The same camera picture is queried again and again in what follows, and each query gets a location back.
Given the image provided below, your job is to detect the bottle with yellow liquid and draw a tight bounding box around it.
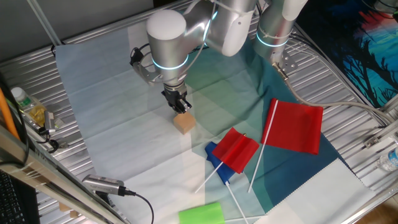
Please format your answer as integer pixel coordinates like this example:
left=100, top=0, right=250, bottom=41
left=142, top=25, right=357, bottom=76
left=10, top=86, right=47, bottom=128

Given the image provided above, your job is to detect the thick grey cable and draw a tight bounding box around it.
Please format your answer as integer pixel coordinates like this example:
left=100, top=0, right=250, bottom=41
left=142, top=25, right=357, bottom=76
left=272, top=63, right=397, bottom=124

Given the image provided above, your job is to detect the aluminium frame beam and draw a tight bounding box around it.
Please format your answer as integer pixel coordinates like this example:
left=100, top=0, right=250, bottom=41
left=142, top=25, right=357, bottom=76
left=0, top=124, right=131, bottom=224

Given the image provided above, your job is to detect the large red flag white stick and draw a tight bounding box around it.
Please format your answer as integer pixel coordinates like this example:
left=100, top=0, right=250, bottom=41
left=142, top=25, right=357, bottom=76
left=248, top=98, right=324, bottom=194

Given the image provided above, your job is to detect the black clamp tool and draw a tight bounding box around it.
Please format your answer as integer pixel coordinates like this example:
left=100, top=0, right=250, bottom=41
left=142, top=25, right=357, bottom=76
left=36, top=126, right=60, bottom=154

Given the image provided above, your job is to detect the silver ribbed camera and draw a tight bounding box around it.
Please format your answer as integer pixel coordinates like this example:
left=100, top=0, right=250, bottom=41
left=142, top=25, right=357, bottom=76
left=81, top=174, right=126, bottom=197

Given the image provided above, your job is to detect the wrist camera with silver bracket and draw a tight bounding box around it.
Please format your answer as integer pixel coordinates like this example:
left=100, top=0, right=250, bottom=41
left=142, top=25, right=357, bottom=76
left=129, top=47, right=164, bottom=86

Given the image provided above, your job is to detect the light wooden cube block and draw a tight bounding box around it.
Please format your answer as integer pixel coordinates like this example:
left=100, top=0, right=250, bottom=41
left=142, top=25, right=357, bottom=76
left=173, top=111, right=197, bottom=135

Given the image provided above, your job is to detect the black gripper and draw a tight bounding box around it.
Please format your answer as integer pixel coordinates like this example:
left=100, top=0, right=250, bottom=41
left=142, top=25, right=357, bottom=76
left=162, top=82, right=193, bottom=114

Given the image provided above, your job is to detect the small red flag white stick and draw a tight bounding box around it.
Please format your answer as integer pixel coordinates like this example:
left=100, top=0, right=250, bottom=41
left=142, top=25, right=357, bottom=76
left=195, top=126, right=260, bottom=194

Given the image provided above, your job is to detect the blue flag white stick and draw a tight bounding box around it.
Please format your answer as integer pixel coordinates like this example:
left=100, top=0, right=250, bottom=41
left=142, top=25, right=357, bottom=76
left=204, top=141, right=250, bottom=224

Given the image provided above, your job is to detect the clear water bottle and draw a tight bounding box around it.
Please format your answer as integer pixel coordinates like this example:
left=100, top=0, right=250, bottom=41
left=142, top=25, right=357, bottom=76
left=377, top=146, right=398, bottom=172

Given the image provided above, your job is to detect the green flag white stick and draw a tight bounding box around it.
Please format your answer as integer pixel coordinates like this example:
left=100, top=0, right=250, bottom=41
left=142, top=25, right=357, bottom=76
left=178, top=201, right=267, bottom=224

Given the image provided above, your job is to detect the black keyboard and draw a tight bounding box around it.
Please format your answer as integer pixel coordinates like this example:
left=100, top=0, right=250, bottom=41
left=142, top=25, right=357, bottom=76
left=0, top=169, right=41, bottom=224

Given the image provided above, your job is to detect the black camera cable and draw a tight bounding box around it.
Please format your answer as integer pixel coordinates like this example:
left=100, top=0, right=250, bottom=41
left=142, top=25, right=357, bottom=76
left=117, top=185, right=155, bottom=224

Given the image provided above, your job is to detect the aluminium profile bracket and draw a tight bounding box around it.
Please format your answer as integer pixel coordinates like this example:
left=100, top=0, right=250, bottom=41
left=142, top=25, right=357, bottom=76
left=363, top=95, right=398, bottom=149

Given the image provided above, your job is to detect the colourful painted poster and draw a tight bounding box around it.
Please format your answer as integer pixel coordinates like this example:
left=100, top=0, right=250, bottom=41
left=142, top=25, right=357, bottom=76
left=295, top=0, right=398, bottom=109

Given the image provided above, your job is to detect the thin silver rod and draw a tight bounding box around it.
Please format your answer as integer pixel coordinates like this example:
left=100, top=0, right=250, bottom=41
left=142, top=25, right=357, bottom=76
left=26, top=0, right=63, bottom=47

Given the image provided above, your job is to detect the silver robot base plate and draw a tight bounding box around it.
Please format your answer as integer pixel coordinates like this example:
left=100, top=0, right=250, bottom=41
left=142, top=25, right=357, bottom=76
left=272, top=49, right=299, bottom=75

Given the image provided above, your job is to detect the thick black cable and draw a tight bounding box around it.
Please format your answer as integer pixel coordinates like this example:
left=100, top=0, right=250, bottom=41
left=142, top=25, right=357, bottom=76
left=0, top=73, right=31, bottom=167

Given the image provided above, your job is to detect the orange pole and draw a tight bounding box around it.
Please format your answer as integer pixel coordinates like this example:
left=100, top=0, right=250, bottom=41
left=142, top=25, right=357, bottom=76
left=0, top=86, right=21, bottom=141

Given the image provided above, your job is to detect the teal and white patterned cloth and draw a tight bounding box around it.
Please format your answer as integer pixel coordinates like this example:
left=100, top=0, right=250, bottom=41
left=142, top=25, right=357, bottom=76
left=55, top=12, right=377, bottom=224

